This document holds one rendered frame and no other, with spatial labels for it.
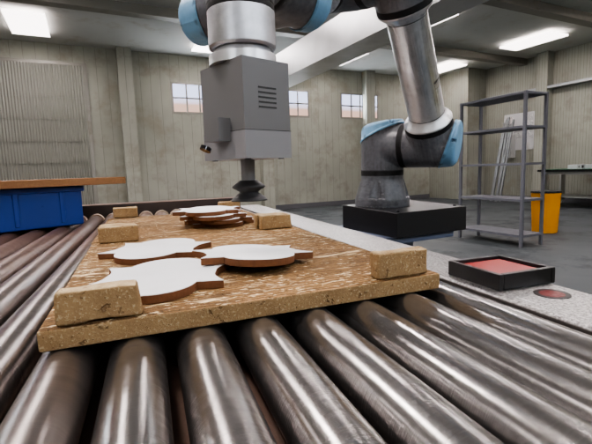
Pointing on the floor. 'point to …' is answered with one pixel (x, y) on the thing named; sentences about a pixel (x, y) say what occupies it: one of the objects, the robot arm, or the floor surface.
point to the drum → (546, 210)
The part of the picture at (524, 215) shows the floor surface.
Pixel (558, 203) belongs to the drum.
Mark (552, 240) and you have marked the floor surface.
